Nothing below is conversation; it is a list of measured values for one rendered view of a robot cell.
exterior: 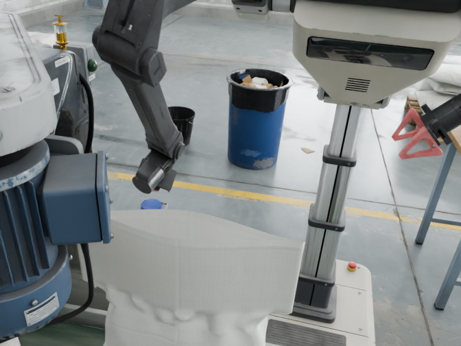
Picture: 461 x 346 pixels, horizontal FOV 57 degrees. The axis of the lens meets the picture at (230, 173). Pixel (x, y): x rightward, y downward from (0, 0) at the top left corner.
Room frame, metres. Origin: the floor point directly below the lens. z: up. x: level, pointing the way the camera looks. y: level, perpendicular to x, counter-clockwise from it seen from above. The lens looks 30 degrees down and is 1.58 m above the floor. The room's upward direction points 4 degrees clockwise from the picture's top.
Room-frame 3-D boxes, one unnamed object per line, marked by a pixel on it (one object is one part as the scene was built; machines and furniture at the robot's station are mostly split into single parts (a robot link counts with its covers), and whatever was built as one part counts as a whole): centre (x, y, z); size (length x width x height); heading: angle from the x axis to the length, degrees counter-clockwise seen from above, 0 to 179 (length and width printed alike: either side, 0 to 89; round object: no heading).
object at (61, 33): (0.91, 0.37, 1.37); 0.03 x 0.02 x 0.03; 81
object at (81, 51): (0.97, 0.37, 1.29); 0.08 x 0.05 x 0.09; 81
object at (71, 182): (0.47, 0.20, 1.25); 0.10 x 0.08 x 0.12; 16
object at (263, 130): (3.02, -0.17, 0.32); 0.51 x 0.48 x 0.65; 171
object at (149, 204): (1.05, 0.23, 0.84); 0.06 x 0.06 x 0.02
